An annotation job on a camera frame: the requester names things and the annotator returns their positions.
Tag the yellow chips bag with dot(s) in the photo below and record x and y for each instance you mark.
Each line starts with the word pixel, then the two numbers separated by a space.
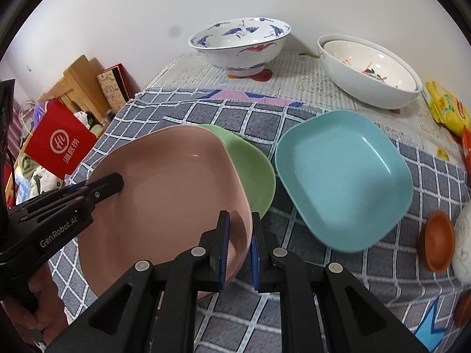
pixel 446 109

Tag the white bowl with red print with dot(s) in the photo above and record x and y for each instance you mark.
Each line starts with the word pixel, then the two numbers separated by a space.
pixel 372 62

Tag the large white bowl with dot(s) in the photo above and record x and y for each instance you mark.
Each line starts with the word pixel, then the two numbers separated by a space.
pixel 362 87

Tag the small white bowl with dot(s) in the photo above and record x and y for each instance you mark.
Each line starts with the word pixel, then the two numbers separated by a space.
pixel 461 261

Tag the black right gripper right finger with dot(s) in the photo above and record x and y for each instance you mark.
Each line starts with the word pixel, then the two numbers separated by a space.
pixel 305 290

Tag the small brown bowl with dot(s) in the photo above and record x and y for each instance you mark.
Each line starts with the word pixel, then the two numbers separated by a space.
pixel 462 311
pixel 436 242

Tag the blue crane pattern bowl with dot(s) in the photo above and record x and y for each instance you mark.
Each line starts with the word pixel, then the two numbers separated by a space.
pixel 242 46

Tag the blue square plate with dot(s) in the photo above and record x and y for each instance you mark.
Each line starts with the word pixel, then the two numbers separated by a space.
pixel 345 177

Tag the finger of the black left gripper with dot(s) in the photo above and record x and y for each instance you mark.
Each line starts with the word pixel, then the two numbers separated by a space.
pixel 98 190

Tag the pink square plate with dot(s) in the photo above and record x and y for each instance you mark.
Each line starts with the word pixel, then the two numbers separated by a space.
pixel 176 182

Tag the red chips bag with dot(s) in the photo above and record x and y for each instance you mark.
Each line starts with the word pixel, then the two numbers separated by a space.
pixel 466 146

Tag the white printed table mat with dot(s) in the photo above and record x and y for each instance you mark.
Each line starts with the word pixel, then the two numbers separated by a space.
pixel 300 77

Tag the green square plate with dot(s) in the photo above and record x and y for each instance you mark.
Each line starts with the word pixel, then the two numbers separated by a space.
pixel 253 167

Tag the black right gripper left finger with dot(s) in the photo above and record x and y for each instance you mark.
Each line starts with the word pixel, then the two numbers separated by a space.
pixel 151 308

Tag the red paper bag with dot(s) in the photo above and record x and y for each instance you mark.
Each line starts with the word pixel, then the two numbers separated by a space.
pixel 60 141

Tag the patterned red book box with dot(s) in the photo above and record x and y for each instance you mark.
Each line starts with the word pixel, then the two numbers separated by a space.
pixel 117 86

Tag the grey checked cloth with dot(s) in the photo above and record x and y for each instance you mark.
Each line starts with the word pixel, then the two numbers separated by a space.
pixel 239 319

